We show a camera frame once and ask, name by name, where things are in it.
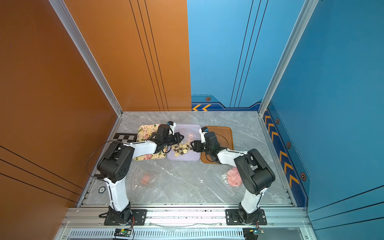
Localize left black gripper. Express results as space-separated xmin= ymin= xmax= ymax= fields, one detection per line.
xmin=163 ymin=132 xmax=186 ymax=147

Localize ziploc bag pink cookies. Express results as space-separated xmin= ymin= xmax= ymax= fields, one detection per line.
xmin=217 ymin=167 xmax=243 ymax=196

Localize ziploc bag ring cookies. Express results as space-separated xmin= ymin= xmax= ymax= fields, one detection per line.
xmin=132 ymin=167 xmax=160 ymax=191

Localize ziploc bag mixed cookies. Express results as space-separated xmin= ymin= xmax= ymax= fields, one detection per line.
xmin=178 ymin=127 xmax=200 ymax=144

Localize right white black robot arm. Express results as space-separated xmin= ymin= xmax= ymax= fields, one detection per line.
xmin=191 ymin=127 xmax=276 ymax=226

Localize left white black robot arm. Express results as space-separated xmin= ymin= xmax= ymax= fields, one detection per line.
xmin=97 ymin=121 xmax=184 ymax=226

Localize poured mixed cookies pile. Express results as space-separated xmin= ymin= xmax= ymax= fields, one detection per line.
xmin=172 ymin=143 xmax=192 ymax=157

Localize lavender plastic tray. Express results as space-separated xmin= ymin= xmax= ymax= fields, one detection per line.
xmin=167 ymin=124 xmax=202 ymax=162

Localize brown plastic tray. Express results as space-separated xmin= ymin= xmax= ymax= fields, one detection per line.
xmin=201 ymin=126 xmax=234 ymax=164

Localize floral pattern tray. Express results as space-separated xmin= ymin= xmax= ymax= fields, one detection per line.
xmin=134 ymin=124 xmax=167 ymax=161

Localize black white checkerboard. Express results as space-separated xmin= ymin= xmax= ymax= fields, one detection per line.
xmin=113 ymin=133 xmax=138 ymax=143

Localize round floor grommet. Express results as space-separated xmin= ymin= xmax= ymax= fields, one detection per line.
xmin=98 ymin=187 xmax=106 ymax=194

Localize right green circuit board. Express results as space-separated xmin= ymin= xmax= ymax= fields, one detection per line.
xmin=243 ymin=228 xmax=265 ymax=240

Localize green circuit board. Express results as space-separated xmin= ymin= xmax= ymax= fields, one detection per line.
xmin=243 ymin=228 xmax=265 ymax=240
xmin=114 ymin=229 xmax=134 ymax=240

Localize left green circuit board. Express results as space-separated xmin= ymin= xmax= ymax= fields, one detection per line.
xmin=114 ymin=229 xmax=134 ymax=240

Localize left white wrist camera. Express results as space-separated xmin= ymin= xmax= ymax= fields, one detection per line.
xmin=167 ymin=121 xmax=176 ymax=135

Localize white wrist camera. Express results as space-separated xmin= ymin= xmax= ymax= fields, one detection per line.
xmin=167 ymin=121 xmax=176 ymax=135
xmin=199 ymin=127 xmax=209 ymax=143

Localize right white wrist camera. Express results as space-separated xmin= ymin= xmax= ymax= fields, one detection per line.
xmin=199 ymin=127 xmax=209 ymax=143

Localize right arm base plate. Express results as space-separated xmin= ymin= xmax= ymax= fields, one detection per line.
xmin=225 ymin=209 xmax=268 ymax=226

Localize aluminium front rail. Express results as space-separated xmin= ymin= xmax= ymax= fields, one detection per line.
xmin=60 ymin=205 xmax=312 ymax=230

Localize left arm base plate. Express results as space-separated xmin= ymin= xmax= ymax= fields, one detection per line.
xmin=104 ymin=209 xmax=147 ymax=227

